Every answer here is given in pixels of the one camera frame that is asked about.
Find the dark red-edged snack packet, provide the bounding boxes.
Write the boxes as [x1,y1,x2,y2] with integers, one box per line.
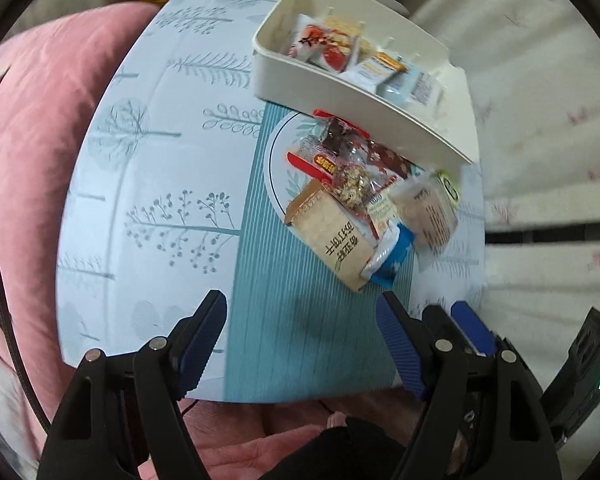
[314,109,371,156]

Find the dark brown snack packet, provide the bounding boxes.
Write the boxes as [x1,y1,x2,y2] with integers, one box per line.
[365,140,413,181]

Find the small blue snack packet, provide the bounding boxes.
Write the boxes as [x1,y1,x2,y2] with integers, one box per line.
[362,222,416,288]

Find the large light blue snack packet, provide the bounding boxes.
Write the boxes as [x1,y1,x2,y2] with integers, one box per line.
[377,65,443,108]

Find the clear cracker packet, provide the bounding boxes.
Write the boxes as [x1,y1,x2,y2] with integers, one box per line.
[392,172,460,248]

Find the person's right forearm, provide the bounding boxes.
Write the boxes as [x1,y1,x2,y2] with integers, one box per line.
[260,412,406,480]

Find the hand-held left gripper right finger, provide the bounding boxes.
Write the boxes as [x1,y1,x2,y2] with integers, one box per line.
[375,290,563,480]

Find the white plastic bin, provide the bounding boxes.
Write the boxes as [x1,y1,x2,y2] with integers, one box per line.
[251,0,480,170]

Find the black cable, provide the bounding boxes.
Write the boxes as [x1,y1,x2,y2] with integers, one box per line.
[0,220,51,433]

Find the white floral curtain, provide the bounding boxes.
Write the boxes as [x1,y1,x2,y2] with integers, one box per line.
[395,0,600,461]

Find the pink blanket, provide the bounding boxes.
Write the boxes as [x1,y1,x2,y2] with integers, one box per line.
[0,2,161,431]

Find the light blue tree-print tablecloth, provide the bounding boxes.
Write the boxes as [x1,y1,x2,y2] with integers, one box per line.
[55,0,486,403]

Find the small white snack packet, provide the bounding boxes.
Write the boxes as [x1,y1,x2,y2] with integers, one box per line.
[367,195,401,226]

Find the person's pink clothing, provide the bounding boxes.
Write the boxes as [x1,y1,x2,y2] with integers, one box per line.
[135,395,431,480]

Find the small red snack packet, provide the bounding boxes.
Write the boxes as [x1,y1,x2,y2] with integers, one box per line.
[286,145,338,183]

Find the red and white snack packet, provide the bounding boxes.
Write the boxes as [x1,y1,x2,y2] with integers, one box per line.
[287,14,361,73]

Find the orange snack packet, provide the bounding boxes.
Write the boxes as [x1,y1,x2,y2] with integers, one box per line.
[340,52,408,93]

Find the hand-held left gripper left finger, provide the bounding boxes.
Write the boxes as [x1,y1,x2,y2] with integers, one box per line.
[37,290,228,480]

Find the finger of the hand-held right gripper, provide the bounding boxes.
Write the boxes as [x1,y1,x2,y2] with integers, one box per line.
[422,305,476,356]
[451,301,501,357]

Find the small green snack packet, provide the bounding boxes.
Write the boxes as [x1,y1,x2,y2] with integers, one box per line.
[432,170,462,208]

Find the brown kraft cracker packet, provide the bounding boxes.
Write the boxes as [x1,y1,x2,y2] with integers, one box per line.
[284,178,378,293]

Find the clear rice crisp packet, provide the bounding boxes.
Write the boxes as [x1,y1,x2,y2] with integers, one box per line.
[352,35,381,61]
[321,14,366,36]

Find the clear granola packet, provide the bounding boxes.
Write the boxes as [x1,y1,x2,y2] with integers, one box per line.
[330,160,381,211]

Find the teal striped placemat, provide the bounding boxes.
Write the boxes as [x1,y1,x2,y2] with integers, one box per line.
[224,102,416,403]

